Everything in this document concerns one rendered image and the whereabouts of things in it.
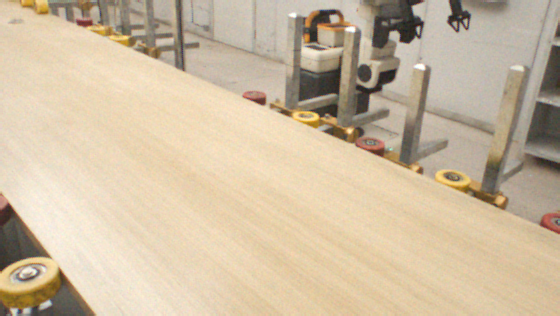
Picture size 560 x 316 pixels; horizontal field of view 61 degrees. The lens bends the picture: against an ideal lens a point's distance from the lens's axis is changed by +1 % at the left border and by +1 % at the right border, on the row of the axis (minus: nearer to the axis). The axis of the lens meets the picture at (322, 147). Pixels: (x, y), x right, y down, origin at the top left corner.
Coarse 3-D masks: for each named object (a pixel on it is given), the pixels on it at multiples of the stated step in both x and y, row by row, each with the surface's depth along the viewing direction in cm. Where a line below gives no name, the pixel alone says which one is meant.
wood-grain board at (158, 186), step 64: (0, 0) 288; (0, 64) 169; (64, 64) 175; (128, 64) 181; (0, 128) 119; (64, 128) 122; (128, 128) 125; (192, 128) 128; (256, 128) 132; (0, 192) 93; (64, 192) 94; (128, 192) 96; (192, 192) 97; (256, 192) 99; (320, 192) 101; (384, 192) 103; (448, 192) 105; (64, 256) 76; (128, 256) 77; (192, 256) 78; (256, 256) 80; (320, 256) 81; (384, 256) 82; (448, 256) 84; (512, 256) 85
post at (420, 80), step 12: (420, 72) 124; (420, 84) 125; (420, 96) 126; (408, 108) 130; (420, 108) 128; (408, 120) 131; (420, 120) 131; (408, 132) 132; (408, 144) 133; (408, 156) 134
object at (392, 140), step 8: (360, 128) 308; (368, 128) 309; (376, 128) 310; (384, 128) 312; (360, 136) 295; (368, 136) 297; (376, 136) 298; (384, 136) 299; (392, 136) 300; (400, 136) 301; (352, 144) 283; (392, 144) 291; (400, 144) 296
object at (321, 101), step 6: (324, 96) 185; (330, 96) 185; (336, 96) 187; (300, 102) 176; (306, 102) 177; (312, 102) 178; (318, 102) 180; (324, 102) 183; (330, 102) 185; (336, 102) 188; (276, 108) 168; (306, 108) 176; (312, 108) 179
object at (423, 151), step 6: (438, 138) 157; (444, 138) 158; (426, 144) 152; (432, 144) 152; (438, 144) 153; (444, 144) 156; (420, 150) 147; (426, 150) 149; (432, 150) 152; (438, 150) 155; (420, 156) 147; (426, 156) 150
